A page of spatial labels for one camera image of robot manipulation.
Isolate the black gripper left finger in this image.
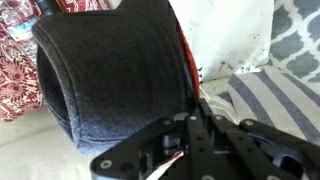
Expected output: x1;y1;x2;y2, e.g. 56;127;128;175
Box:
90;118;175;180

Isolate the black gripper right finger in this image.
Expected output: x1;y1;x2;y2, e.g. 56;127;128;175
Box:
239;119;320;180

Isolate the black felt hat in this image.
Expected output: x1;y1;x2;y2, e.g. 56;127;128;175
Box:
32;0;197;155

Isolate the red sparkly hat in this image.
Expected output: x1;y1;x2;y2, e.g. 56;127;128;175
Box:
176;21;200;99

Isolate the striped grey towel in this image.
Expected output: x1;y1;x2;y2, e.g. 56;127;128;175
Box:
213;68;320;145

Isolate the cream sofa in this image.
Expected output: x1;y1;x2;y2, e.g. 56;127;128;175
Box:
0;107;93;180

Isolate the red patterned folded cloth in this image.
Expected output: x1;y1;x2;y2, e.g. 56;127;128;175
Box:
0;0;110;122

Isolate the grey white patterned pillow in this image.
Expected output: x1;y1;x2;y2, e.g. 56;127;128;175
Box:
268;0;320;83

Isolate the clear plastic water bottle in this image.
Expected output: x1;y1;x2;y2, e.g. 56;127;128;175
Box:
0;0;38;62

